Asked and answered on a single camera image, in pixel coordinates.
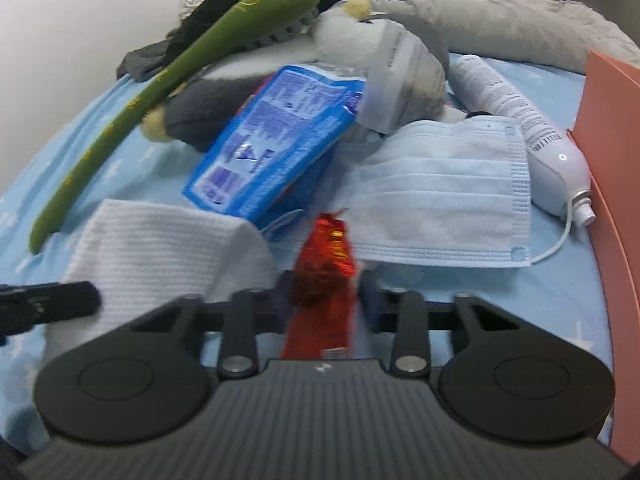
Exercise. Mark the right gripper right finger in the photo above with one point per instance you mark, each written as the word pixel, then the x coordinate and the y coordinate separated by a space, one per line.
pixel 404 314

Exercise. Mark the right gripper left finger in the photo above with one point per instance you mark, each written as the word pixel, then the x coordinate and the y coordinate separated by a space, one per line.
pixel 249 313

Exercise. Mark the red snack packet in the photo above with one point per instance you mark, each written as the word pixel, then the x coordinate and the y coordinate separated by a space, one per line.
pixel 323 295

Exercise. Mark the white paper towel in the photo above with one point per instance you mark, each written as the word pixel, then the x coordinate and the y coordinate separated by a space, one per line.
pixel 141 255

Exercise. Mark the light blue face mask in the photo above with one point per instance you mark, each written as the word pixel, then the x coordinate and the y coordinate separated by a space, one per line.
pixel 431 194

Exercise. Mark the blue tissue pack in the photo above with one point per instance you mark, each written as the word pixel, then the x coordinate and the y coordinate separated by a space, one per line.
pixel 266 163

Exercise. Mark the blue star bedsheet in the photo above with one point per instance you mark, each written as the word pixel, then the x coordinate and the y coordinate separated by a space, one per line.
pixel 561 293

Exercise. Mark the white spray bottle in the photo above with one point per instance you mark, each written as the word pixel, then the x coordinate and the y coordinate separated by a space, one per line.
pixel 560 178

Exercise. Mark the grey penguin plush toy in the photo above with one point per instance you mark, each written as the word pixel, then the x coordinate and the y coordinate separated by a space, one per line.
pixel 401 59

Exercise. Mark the dark grey garment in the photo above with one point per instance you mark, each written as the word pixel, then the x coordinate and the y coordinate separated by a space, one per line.
pixel 144 63

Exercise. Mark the orange cardboard box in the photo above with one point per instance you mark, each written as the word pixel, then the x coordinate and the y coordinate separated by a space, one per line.
pixel 607 132

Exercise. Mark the grey duvet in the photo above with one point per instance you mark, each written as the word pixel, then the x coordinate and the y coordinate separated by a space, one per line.
pixel 557 33

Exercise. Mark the green plush back scratcher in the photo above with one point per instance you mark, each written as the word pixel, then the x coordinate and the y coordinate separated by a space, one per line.
pixel 115 132

